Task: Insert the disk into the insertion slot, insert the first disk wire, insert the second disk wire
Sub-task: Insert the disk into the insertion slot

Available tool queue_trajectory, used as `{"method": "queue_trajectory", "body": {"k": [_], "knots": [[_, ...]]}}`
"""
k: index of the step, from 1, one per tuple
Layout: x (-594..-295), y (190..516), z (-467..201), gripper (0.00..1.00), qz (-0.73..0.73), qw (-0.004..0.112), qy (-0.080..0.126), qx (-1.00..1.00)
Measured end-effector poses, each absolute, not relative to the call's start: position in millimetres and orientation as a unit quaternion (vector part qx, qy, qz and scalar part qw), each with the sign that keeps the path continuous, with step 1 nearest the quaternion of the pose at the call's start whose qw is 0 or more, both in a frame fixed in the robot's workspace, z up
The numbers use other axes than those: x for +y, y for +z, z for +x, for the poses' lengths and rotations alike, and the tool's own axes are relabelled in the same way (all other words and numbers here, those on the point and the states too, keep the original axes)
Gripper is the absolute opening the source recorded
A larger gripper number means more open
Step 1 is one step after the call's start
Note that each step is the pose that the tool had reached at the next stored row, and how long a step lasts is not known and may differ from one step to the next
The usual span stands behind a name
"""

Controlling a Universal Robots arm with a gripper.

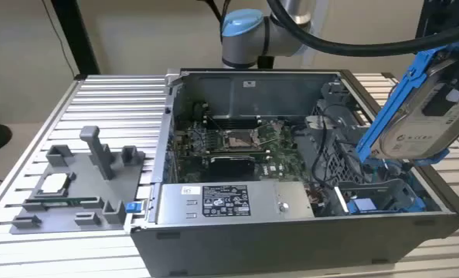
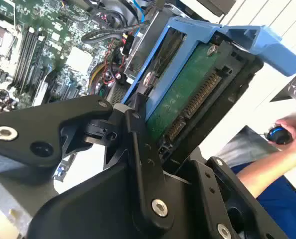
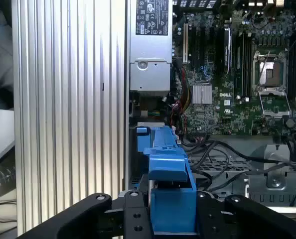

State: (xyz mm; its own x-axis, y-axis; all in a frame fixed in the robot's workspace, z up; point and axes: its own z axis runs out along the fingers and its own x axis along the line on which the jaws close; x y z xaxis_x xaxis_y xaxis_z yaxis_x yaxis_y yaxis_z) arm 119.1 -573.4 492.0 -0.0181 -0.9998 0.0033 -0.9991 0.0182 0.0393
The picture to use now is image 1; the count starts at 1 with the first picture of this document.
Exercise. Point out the hard disk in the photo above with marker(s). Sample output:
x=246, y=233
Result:
x=419, y=136

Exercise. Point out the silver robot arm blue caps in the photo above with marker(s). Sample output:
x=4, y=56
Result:
x=248, y=40

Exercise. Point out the metal disk bay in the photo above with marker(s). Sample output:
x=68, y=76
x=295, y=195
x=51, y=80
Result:
x=391, y=185

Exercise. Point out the empty blue disk carrier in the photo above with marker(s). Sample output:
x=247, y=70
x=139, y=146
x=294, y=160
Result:
x=363, y=205

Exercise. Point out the gray perforated drive cage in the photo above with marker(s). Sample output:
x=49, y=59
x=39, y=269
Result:
x=330, y=130

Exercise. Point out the green Dell motherboard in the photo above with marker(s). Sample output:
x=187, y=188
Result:
x=279, y=156

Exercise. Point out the CPU socket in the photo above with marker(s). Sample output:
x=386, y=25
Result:
x=239, y=142

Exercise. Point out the black graphics card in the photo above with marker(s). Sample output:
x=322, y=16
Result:
x=230, y=166

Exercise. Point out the dark gray PC case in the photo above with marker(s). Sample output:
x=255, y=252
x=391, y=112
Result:
x=252, y=249

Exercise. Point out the silver power supply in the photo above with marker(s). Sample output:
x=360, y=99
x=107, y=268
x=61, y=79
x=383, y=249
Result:
x=183, y=208

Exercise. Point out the blue case latch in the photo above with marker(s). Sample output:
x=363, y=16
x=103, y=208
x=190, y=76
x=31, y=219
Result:
x=132, y=207

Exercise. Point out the gray parts rack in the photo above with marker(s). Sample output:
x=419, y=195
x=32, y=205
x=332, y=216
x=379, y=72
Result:
x=79, y=179

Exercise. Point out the green RAM stick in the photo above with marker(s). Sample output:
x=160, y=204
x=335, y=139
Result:
x=72, y=200

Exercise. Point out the silver CPU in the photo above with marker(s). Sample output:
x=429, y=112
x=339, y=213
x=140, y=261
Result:
x=53, y=184

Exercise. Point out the black metal post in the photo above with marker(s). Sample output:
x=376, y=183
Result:
x=76, y=37

